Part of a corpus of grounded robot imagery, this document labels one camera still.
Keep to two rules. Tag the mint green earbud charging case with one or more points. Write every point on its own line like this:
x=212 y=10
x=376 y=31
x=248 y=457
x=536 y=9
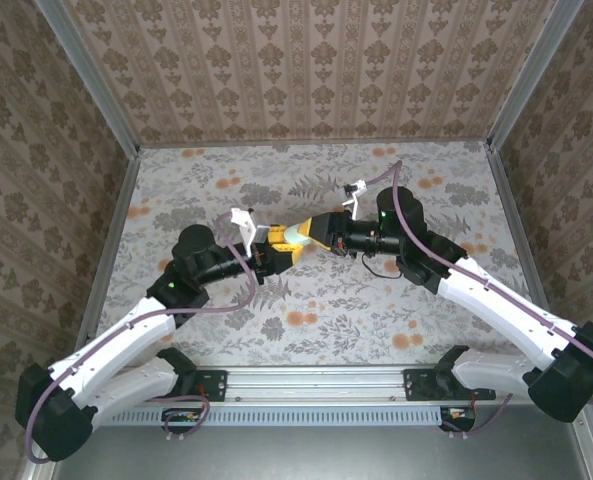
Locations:
x=293 y=234

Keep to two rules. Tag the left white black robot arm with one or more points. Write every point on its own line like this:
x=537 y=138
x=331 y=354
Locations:
x=126 y=340

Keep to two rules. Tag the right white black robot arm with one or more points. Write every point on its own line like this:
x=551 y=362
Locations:
x=501 y=310

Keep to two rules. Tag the floral patterned table cover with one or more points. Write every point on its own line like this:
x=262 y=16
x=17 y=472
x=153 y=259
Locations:
x=326 y=320

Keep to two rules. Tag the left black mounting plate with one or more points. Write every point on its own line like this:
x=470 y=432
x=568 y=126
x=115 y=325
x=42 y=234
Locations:
x=211 y=382

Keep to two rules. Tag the black mounting plate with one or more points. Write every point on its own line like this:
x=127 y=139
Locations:
x=211 y=382
x=418 y=382

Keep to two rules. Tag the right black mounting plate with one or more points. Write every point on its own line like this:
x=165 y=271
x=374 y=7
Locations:
x=418 y=382

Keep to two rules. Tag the left controller board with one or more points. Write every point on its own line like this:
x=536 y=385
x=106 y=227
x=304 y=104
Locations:
x=182 y=417

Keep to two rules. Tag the controller board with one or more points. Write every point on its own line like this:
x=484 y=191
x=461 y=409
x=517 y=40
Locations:
x=182 y=417
x=457 y=417

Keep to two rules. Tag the right controller board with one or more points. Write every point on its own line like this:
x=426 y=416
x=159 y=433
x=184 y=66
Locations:
x=457 y=417

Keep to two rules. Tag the grey metal sheet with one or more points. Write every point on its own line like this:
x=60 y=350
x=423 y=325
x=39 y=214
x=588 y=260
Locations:
x=301 y=455

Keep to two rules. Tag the aluminium back edge rail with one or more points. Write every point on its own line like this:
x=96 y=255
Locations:
x=316 y=144

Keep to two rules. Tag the left aluminium table edge rail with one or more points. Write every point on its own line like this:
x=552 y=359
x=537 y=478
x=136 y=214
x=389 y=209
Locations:
x=113 y=235

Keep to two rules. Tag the aluminium table edge rail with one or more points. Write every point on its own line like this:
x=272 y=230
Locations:
x=513 y=225
x=113 y=235

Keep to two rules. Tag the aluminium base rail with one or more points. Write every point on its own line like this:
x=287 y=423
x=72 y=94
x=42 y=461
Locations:
x=316 y=382

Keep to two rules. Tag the right aluminium table edge rail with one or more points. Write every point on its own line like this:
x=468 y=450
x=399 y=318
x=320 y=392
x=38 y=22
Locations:
x=513 y=225

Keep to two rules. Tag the right aluminium frame post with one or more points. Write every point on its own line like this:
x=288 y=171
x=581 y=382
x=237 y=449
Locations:
x=531 y=80

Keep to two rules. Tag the aluminium frame post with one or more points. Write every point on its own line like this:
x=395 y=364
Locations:
x=91 y=85
x=531 y=80

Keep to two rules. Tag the left aluminium frame post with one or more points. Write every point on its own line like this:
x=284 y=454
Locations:
x=91 y=85

